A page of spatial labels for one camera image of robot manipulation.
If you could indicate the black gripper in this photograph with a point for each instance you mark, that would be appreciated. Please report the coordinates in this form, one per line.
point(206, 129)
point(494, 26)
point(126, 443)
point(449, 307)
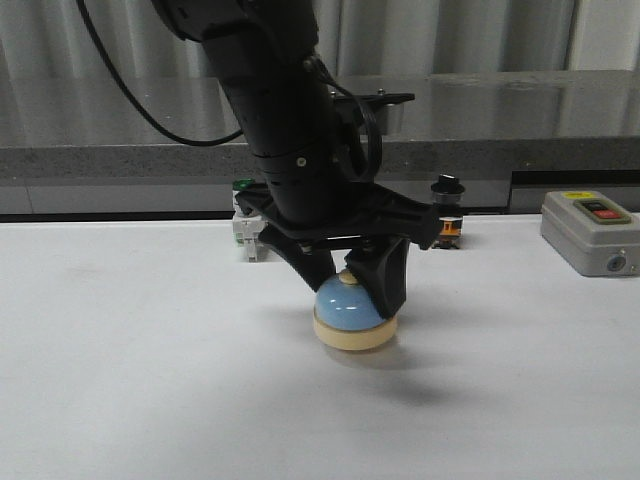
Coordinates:
point(388, 220)

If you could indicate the grey stone counter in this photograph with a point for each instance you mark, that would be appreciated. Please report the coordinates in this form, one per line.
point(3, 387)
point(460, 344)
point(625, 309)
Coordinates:
point(76, 146)

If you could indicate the green push button switch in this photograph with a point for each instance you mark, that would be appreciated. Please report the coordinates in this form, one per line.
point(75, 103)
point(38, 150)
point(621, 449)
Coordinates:
point(246, 226)

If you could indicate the grey on-off switch box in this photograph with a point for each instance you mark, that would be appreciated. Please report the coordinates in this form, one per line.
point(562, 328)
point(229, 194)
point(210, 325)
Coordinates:
point(595, 235)

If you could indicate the black rotary selector switch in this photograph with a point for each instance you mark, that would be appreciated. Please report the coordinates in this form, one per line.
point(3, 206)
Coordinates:
point(447, 193)

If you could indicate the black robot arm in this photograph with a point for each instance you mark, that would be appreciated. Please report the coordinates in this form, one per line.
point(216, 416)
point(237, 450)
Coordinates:
point(318, 146)

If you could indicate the grey curtain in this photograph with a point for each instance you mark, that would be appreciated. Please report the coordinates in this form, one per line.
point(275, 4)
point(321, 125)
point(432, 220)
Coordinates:
point(47, 39)

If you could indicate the blue service bell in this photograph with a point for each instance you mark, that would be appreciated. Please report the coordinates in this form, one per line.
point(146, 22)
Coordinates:
point(345, 318)

